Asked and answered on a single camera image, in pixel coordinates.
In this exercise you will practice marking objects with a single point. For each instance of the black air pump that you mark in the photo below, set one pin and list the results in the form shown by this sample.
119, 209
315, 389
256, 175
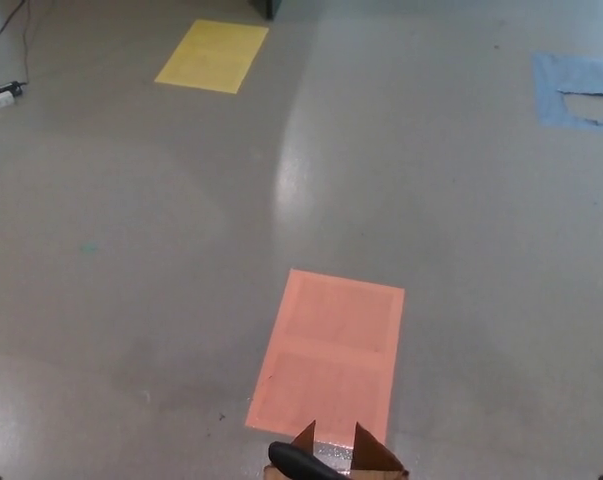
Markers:
301, 462

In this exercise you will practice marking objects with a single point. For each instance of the brown cardboard box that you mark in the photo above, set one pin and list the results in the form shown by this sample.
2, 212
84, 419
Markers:
376, 452

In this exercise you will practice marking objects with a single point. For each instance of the orange paper sheet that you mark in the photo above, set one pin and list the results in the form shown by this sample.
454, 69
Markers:
336, 340

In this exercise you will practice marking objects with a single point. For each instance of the black power plug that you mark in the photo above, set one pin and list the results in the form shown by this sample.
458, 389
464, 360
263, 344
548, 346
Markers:
11, 88

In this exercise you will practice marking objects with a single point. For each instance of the torn blue paper sheet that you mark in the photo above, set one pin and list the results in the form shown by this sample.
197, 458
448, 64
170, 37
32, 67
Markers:
548, 92

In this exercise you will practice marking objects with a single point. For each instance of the yellow paper sheet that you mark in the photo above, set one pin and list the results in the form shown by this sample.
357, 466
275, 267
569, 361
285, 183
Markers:
213, 55

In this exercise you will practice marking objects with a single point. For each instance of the dark cabinet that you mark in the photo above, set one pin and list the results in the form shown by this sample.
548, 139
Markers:
268, 7

